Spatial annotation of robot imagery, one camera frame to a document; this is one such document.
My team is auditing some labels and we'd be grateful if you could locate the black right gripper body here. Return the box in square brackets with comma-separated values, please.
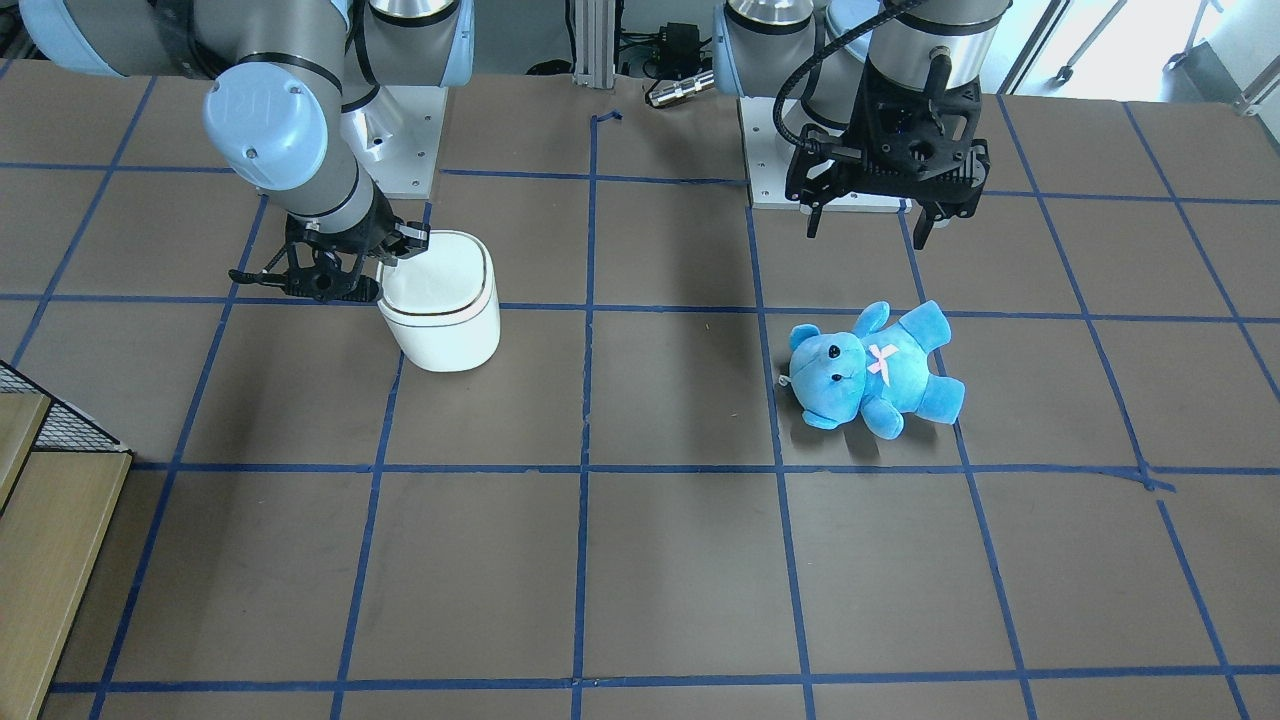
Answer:
[283, 195, 431, 274]

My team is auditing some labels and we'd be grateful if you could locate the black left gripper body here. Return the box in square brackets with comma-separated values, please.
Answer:
[785, 63, 991, 211]

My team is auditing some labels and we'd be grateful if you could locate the white trash can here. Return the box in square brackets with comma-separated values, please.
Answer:
[375, 231, 500, 373]

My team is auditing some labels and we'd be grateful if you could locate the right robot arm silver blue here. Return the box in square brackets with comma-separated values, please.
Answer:
[18, 1, 1000, 315]

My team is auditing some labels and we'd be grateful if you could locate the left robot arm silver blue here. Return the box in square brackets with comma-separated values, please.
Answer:
[712, 1, 1009, 249]

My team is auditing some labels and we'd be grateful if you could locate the blue teddy bear plush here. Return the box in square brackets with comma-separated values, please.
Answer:
[778, 300, 966, 439]

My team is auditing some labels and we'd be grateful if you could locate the silver flashlight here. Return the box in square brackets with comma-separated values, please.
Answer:
[644, 70, 716, 110]

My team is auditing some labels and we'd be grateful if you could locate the black power adapter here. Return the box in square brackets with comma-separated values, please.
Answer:
[654, 22, 701, 79]

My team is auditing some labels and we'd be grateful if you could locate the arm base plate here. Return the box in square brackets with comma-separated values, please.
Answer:
[340, 86, 449, 200]
[739, 97, 906, 213]

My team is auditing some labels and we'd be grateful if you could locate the aluminium frame post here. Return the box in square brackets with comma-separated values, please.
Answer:
[568, 0, 620, 91]

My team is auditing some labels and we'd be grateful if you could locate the wooden box with wire grid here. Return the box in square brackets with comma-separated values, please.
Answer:
[1, 363, 133, 719]

